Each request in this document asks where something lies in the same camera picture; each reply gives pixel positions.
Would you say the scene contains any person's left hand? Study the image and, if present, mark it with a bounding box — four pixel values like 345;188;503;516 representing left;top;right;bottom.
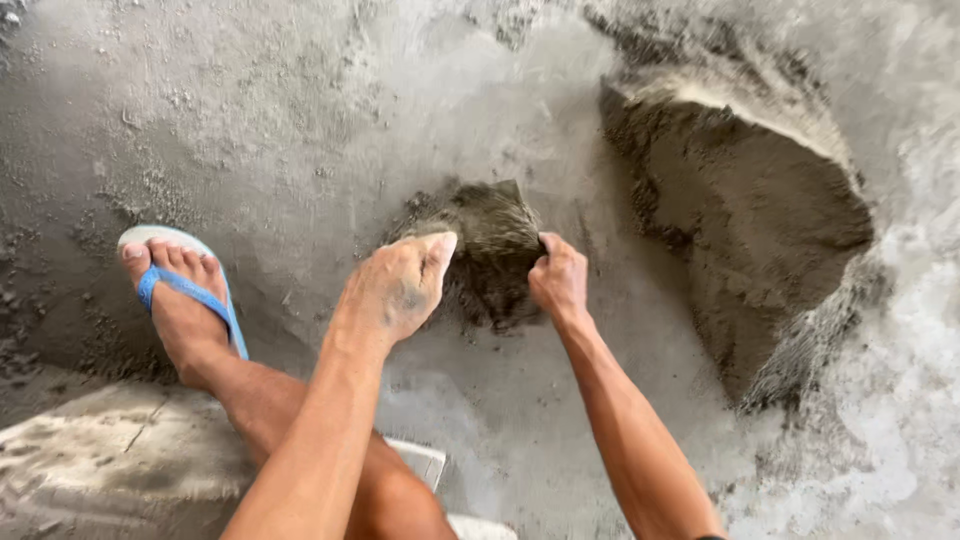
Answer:
328;231;459;352

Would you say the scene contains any person's right hand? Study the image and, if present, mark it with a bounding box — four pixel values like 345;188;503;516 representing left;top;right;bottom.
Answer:
527;231;595;326

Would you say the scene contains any mortar-covered scoop pan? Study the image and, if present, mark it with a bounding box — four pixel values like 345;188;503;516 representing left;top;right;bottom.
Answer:
388;178;550;333

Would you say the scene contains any heap of grey sand mortar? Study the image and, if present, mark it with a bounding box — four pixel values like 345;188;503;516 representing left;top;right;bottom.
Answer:
598;73;877;410

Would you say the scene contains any white block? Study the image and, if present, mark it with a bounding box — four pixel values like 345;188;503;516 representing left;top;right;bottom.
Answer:
381;437;520;540

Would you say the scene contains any person's left leg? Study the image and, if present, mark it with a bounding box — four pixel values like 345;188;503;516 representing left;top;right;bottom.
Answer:
120;238;460;540

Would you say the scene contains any blue and white flip-flop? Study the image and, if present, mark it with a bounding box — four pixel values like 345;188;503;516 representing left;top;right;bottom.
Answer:
117;225;250;362

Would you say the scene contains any grey concrete block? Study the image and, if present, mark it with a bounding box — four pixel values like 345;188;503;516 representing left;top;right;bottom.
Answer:
0;377;260;540

